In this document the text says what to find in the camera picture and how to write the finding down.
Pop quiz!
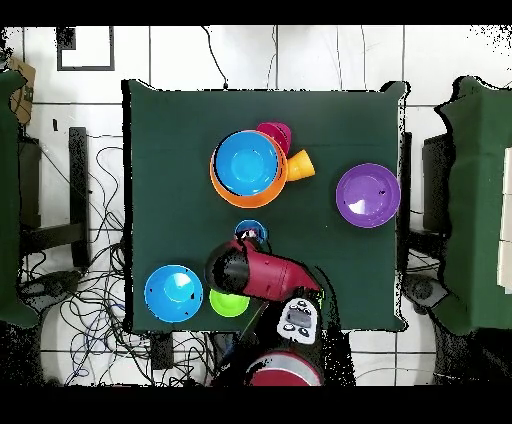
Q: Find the blue plastic cup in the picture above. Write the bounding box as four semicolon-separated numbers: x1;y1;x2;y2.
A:
234;218;268;245

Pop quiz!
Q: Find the large yellow-orange bowl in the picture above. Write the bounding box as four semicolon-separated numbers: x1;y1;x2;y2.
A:
209;129;289;210

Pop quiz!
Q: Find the blue plastic bowl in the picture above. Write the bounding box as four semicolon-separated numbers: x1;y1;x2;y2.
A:
144;264;204;324
214;130;280;197

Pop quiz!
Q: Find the orange plastic cup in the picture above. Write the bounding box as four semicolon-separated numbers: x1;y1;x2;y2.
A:
285;148;316;183

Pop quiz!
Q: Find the small pink-red bowl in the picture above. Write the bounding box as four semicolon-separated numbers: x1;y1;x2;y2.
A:
255;122;293;155

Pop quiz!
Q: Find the small green bowl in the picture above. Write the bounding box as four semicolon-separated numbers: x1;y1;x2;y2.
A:
208;288;252;318

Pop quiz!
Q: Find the dark green tablecloth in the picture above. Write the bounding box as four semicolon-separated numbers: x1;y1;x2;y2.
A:
121;78;411;334

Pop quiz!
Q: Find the purple shallow bowl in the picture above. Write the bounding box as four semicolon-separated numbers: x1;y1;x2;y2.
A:
335;162;402;229

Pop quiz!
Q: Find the dark grey stand foot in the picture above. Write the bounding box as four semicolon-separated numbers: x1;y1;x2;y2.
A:
19;269;83;313
401;275;449;315

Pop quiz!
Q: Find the green cloth side table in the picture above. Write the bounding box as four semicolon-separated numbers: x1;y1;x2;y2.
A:
433;74;512;337
0;68;40;330

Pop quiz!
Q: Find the cardboard box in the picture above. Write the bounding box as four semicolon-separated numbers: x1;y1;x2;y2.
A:
8;58;37;126

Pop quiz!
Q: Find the tangle of black cables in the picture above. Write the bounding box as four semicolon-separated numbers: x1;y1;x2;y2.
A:
19;135;213;386

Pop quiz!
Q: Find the black cable with plug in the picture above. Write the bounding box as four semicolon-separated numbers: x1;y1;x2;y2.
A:
200;25;230;91

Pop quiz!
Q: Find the black metal frame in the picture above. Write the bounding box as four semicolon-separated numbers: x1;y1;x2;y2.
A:
18;126;91;269

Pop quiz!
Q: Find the black floor frame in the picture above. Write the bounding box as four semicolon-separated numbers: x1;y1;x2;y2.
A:
55;25;116;72

